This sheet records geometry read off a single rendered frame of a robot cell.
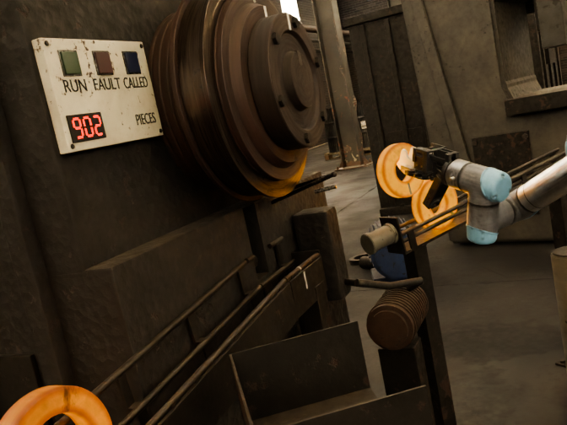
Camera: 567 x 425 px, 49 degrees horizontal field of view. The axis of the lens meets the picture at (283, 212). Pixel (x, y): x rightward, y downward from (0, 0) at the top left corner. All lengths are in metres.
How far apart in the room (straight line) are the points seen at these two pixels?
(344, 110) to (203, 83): 9.13
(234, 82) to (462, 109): 2.90
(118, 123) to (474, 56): 3.04
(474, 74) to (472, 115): 0.25
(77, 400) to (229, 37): 0.71
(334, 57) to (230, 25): 9.06
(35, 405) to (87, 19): 0.66
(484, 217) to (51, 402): 1.09
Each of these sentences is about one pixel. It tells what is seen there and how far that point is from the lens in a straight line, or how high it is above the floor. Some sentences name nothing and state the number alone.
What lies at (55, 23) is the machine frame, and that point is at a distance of 1.12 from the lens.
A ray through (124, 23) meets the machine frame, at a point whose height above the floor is 1.28.
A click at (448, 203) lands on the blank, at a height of 0.71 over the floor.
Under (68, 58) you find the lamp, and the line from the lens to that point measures 1.08.
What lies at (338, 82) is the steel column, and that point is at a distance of 10.26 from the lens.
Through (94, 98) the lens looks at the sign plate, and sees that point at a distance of 1.11.
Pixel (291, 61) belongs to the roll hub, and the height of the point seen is 1.15.
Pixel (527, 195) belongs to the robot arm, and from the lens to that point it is 1.63.
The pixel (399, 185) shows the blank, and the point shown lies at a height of 0.80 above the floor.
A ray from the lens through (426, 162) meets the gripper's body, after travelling 1.65.
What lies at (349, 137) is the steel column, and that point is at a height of 0.49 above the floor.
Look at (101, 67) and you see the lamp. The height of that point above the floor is 1.19.
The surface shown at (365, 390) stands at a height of 0.61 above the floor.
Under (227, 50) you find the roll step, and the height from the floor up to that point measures 1.19.
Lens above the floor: 1.05
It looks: 9 degrees down
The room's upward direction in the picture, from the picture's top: 12 degrees counter-clockwise
